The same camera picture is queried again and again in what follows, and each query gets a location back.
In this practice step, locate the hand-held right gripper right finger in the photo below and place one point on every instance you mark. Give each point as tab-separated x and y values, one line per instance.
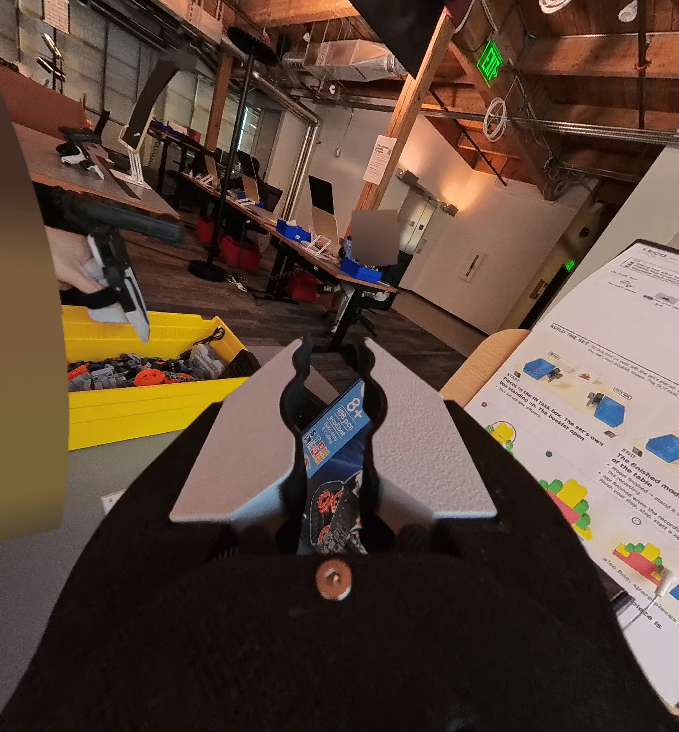
425	457

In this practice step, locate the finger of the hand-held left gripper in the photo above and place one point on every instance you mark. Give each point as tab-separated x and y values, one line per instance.
136	311

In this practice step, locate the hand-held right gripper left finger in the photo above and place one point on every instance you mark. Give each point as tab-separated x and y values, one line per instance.
242	452

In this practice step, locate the pile of building pieces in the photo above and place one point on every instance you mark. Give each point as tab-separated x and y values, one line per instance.
116	374

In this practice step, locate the robot kit box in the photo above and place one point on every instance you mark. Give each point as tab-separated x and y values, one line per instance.
333	457

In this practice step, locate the yellow plastic bin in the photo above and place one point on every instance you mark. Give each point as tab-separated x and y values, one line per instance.
145	412

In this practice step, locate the assembly instruction booklet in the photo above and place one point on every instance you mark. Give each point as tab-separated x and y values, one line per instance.
109	503

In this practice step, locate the brown wooden desk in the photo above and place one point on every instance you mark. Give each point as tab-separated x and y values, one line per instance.
87	171

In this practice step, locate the grey desk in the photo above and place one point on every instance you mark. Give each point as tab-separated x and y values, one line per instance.
96	466

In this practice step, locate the printed task sheet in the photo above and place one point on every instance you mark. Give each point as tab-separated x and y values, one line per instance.
602	371

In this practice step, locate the person's left hand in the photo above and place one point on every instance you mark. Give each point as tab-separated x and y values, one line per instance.
70	257

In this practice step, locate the orange gear wheel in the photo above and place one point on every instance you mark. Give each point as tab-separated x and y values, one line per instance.
148	377

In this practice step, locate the black white handheld device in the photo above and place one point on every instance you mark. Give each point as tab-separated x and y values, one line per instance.
79	151

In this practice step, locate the grey motor block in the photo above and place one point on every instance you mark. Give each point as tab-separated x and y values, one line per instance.
205	360

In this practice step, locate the plywood sheet holder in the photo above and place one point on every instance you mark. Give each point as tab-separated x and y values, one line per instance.
488	366

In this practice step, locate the tilted board on white stand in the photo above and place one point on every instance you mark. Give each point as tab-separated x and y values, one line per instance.
145	108

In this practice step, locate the long wooden table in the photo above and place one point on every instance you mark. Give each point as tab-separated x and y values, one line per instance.
262	213

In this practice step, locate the black office chair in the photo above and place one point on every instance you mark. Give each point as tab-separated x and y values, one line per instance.
385	300

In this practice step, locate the blue plastic bin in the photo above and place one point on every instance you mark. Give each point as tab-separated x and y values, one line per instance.
293	231
362	271

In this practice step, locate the silver vertical pipe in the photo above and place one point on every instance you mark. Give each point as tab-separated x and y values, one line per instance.
302	166

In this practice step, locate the black monitor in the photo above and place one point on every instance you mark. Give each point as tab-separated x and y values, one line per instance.
321	197

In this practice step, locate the plywood board stand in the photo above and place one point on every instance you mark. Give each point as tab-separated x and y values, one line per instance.
331	229

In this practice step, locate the grey elevator door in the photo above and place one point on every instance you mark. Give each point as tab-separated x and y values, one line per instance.
422	223

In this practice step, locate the paper notice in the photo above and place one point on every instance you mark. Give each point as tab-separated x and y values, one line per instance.
380	160

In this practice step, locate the metal ceiling conduit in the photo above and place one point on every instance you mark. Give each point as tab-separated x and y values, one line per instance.
574	123

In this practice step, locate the white wall cabinet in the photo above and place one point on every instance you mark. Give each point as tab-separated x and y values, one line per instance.
472	265

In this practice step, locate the wall lamp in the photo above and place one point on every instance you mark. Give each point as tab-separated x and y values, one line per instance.
409	177
450	210

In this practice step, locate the silver air duct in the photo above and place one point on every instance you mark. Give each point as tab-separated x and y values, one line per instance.
345	57

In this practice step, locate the wooden post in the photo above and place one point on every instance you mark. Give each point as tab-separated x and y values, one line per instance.
403	114

